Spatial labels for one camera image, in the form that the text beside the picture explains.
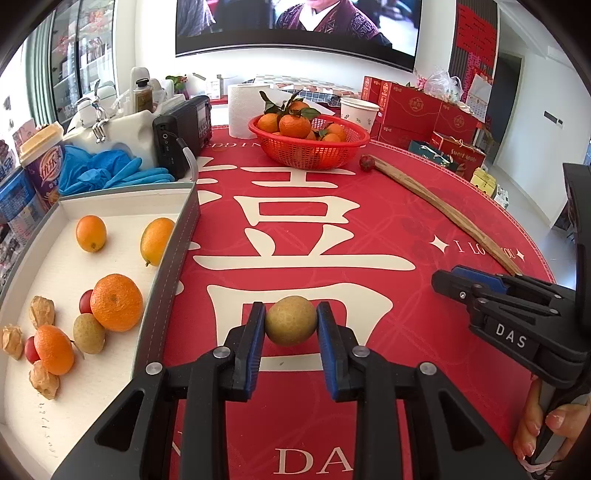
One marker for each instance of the large orange tangerine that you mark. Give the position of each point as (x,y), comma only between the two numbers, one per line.
(116,302)

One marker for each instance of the wall television screen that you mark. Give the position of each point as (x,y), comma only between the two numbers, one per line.
(295,27)

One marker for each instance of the purple yellow-lidded drink cup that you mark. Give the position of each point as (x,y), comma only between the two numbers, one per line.
(44,161)

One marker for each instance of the black portable radio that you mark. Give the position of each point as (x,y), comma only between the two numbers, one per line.
(178,134)

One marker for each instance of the red wall decoration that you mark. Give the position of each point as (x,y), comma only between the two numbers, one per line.
(475,41)

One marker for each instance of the brown-green longan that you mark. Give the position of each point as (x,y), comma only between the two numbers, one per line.
(89,333)
(291,321)

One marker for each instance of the white paper towel roll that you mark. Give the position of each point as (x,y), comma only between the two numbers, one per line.
(247,110)

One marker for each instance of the red apple gift box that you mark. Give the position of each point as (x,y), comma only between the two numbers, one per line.
(461,154)

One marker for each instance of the white patterned paper cup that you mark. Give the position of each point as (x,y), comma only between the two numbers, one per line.
(360,113)

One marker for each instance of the yellow carton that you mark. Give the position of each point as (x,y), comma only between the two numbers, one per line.
(484,181)

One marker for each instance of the green potted plant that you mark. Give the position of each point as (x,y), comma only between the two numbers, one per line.
(176,83)

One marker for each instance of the clear plastic bag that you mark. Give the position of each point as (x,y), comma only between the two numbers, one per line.
(443,85)

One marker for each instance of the small dark red fruit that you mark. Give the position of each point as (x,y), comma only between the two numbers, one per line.
(367,163)

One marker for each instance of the checkered cloth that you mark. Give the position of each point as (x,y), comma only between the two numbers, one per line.
(323,85)

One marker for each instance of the red plastic basket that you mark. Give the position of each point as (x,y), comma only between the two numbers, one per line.
(304,154)

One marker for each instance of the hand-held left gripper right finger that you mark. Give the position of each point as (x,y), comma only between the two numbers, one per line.
(325,350)

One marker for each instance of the shallow grey cardboard box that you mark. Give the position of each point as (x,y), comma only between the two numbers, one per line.
(106,378)

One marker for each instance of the small white carton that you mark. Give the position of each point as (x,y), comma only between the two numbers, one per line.
(500,196)

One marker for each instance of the white ceramic storage holder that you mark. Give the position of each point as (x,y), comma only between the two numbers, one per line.
(129,138)

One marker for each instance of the silver rabbit figurine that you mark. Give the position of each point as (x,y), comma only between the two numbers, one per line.
(97,115)

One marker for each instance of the small orange tangerine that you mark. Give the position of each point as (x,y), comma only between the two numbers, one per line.
(54,349)

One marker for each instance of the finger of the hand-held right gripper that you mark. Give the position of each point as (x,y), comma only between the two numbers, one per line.
(478,273)
(480,297)

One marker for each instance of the white small bottle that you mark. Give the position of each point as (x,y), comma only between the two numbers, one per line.
(141,74)

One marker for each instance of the oval yellow-orange kumquat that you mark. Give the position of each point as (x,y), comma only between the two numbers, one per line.
(157,240)

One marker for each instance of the dried husk physalis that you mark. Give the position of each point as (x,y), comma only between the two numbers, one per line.
(45,379)
(42,311)
(12,340)

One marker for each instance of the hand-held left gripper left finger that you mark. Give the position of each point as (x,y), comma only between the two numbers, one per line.
(256,350)

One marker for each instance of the long bamboo back scratcher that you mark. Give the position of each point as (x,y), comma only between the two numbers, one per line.
(443,207)

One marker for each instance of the round orange kumquat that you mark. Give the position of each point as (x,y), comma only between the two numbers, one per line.
(91,233)

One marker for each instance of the dark green gift bag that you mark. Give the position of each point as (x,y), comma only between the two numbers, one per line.
(427,151)

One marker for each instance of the blue drink can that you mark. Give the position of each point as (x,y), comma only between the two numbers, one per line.
(18,207)

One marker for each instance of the glass display cabinet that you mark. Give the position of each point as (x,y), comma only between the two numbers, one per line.
(69,55)

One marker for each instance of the person's right hand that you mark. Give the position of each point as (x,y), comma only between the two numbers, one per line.
(526,424)

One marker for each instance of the red cherry tomato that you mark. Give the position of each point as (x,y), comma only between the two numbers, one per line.
(30,350)
(84,302)

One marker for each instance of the heap of leafy tangerines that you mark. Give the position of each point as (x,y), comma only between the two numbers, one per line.
(295,125)

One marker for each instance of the brown small bottle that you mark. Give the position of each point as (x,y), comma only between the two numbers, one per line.
(144,99)

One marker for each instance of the crumpled blue rubber gloves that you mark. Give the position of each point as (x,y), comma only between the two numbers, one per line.
(106,170)

